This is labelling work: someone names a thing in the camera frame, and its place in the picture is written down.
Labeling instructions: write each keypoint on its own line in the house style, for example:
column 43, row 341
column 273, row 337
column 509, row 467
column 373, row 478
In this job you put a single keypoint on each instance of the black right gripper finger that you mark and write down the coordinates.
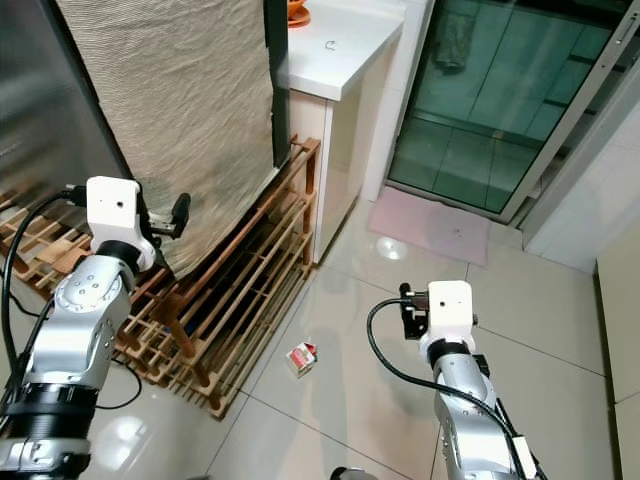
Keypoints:
column 405, row 292

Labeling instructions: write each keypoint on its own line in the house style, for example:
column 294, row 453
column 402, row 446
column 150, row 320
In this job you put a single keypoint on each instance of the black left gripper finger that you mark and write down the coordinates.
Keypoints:
column 181, row 212

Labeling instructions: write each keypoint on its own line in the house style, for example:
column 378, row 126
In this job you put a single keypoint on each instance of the dark grey steel fridge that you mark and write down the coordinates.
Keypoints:
column 50, row 90

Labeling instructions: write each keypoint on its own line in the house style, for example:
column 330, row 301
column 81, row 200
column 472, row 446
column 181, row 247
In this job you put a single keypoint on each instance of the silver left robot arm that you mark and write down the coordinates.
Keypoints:
column 85, row 320

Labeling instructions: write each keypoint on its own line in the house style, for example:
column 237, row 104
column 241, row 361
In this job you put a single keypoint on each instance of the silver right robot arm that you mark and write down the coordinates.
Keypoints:
column 470, row 410

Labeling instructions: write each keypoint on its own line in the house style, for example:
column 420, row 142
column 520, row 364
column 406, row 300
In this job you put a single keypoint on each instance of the wooden wine rack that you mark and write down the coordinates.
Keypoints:
column 240, row 280

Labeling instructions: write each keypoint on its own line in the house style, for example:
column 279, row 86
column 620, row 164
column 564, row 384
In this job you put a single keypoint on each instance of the small red white carton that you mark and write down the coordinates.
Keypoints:
column 301, row 359

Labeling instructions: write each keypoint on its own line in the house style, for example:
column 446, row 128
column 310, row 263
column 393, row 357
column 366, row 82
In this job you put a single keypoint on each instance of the dark grey robot right leg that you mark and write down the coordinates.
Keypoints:
column 350, row 474

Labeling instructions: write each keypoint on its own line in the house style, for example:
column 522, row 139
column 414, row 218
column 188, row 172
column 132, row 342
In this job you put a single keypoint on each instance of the green glass sliding door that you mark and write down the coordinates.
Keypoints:
column 500, row 100

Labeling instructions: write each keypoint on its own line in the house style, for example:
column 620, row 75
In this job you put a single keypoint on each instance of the small orange object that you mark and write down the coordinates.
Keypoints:
column 298, row 12

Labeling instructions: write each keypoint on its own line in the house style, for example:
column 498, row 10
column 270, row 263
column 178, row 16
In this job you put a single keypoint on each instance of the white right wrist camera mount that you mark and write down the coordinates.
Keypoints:
column 450, row 315

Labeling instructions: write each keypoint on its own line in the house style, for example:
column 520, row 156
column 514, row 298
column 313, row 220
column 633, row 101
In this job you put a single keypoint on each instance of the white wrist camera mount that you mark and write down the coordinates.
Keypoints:
column 112, row 210
column 450, row 315

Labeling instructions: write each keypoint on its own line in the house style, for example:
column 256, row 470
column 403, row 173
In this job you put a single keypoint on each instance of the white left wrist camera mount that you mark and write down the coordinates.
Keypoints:
column 112, row 210

